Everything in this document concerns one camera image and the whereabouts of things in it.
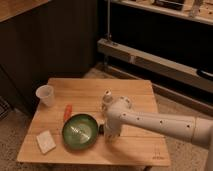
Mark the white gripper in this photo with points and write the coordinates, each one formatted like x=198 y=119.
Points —
x=112 y=132

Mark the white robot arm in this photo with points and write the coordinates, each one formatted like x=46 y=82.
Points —
x=196 y=130

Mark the small white bottle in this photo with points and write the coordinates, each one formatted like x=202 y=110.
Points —
x=106 y=101

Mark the green bowl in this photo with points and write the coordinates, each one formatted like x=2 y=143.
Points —
x=80 y=132

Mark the wooden folding table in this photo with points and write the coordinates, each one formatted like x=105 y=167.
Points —
x=134 y=147

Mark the orange carrot toy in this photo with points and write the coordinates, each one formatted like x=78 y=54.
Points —
x=67 y=112

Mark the white sponge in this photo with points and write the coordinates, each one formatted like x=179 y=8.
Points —
x=45 y=141

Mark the translucent plastic cup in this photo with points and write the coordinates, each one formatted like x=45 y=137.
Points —
x=46 y=95

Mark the grey metal shelf rail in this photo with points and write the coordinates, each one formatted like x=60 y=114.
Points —
x=167 y=68

